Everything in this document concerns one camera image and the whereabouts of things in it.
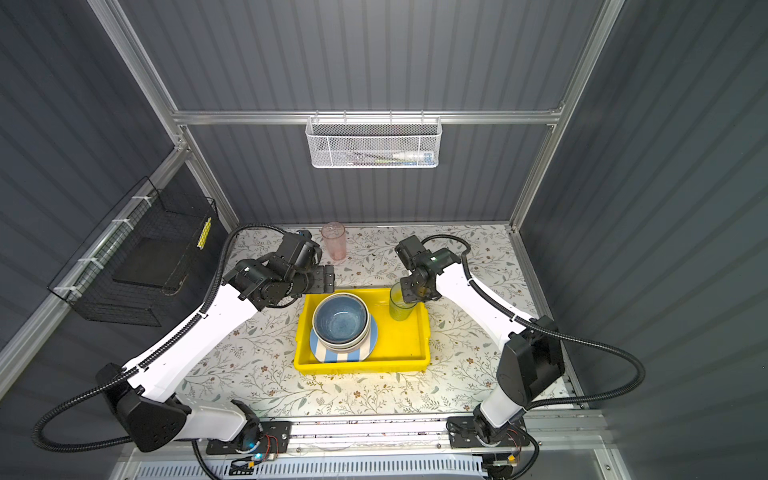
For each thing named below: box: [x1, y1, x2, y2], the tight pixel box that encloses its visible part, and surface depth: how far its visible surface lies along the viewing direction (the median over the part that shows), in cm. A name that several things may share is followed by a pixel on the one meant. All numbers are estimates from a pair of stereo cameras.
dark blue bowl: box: [312, 292, 370, 348], surface depth 84 cm
